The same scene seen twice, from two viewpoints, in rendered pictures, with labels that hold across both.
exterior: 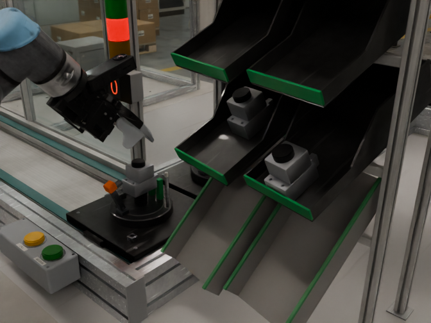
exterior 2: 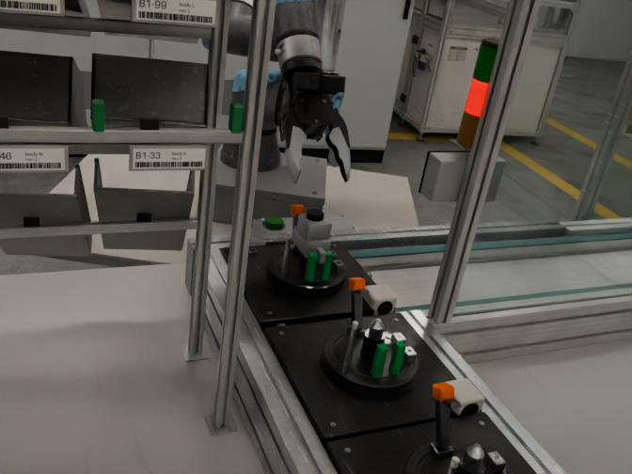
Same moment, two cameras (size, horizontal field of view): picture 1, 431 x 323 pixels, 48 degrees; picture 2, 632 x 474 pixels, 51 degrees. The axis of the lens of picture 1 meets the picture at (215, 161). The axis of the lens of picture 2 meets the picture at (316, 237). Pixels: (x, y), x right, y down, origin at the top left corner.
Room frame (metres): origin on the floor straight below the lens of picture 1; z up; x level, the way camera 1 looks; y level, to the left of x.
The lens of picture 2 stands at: (1.32, -0.78, 1.56)
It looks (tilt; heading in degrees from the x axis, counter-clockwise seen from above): 27 degrees down; 112
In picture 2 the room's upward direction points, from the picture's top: 9 degrees clockwise
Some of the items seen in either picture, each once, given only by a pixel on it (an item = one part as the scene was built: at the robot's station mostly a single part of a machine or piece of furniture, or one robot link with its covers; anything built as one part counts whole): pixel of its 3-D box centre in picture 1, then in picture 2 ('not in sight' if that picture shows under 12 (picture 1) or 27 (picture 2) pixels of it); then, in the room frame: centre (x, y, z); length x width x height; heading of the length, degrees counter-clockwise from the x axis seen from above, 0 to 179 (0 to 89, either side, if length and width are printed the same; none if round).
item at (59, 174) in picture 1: (78, 188); (447, 296); (1.16, 0.37, 0.91); 0.84 x 0.28 x 0.10; 48
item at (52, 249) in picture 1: (52, 254); (274, 224); (0.79, 0.32, 0.96); 0.04 x 0.04 x 0.02
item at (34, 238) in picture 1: (34, 240); not in sight; (0.84, 0.37, 0.96); 0.04 x 0.04 x 0.02
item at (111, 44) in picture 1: (119, 50); (476, 129); (1.15, 0.23, 1.28); 0.05 x 0.05 x 0.05
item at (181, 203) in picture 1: (142, 215); (305, 280); (0.94, 0.17, 0.96); 0.24 x 0.24 x 0.02; 48
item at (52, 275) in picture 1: (36, 252); (303, 236); (0.84, 0.37, 0.93); 0.21 x 0.07 x 0.06; 48
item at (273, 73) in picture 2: not in sight; (259, 96); (0.56, 0.62, 1.12); 0.13 x 0.12 x 0.14; 17
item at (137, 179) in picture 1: (142, 173); (315, 233); (0.95, 0.16, 1.06); 0.08 x 0.04 x 0.07; 139
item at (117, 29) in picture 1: (117, 28); (484, 97); (1.15, 0.23, 1.33); 0.05 x 0.05 x 0.05
